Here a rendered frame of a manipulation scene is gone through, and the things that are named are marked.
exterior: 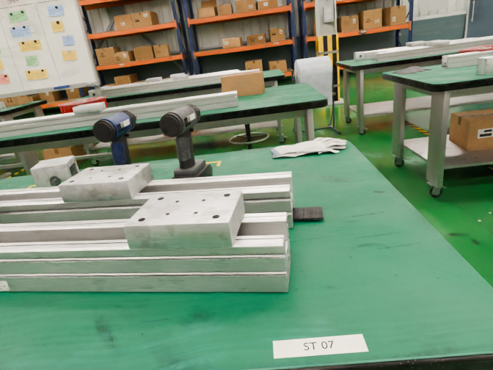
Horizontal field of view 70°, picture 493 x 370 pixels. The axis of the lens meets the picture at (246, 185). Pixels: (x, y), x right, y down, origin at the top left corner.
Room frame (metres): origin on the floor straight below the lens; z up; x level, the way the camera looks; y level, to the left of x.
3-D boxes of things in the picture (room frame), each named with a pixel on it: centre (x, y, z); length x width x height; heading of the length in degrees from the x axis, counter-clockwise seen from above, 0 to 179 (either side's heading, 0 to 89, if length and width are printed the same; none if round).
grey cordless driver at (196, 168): (0.94, 0.14, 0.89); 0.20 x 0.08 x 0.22; 163
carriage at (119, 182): (0.74, 0.30, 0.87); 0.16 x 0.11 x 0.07; 78
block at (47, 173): (1.02, 0.57, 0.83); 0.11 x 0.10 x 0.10; 7
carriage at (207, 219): (0.50, 0.10, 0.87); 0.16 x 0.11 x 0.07; 78
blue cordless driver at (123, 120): (0.98, 0.32, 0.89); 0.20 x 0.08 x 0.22; 169
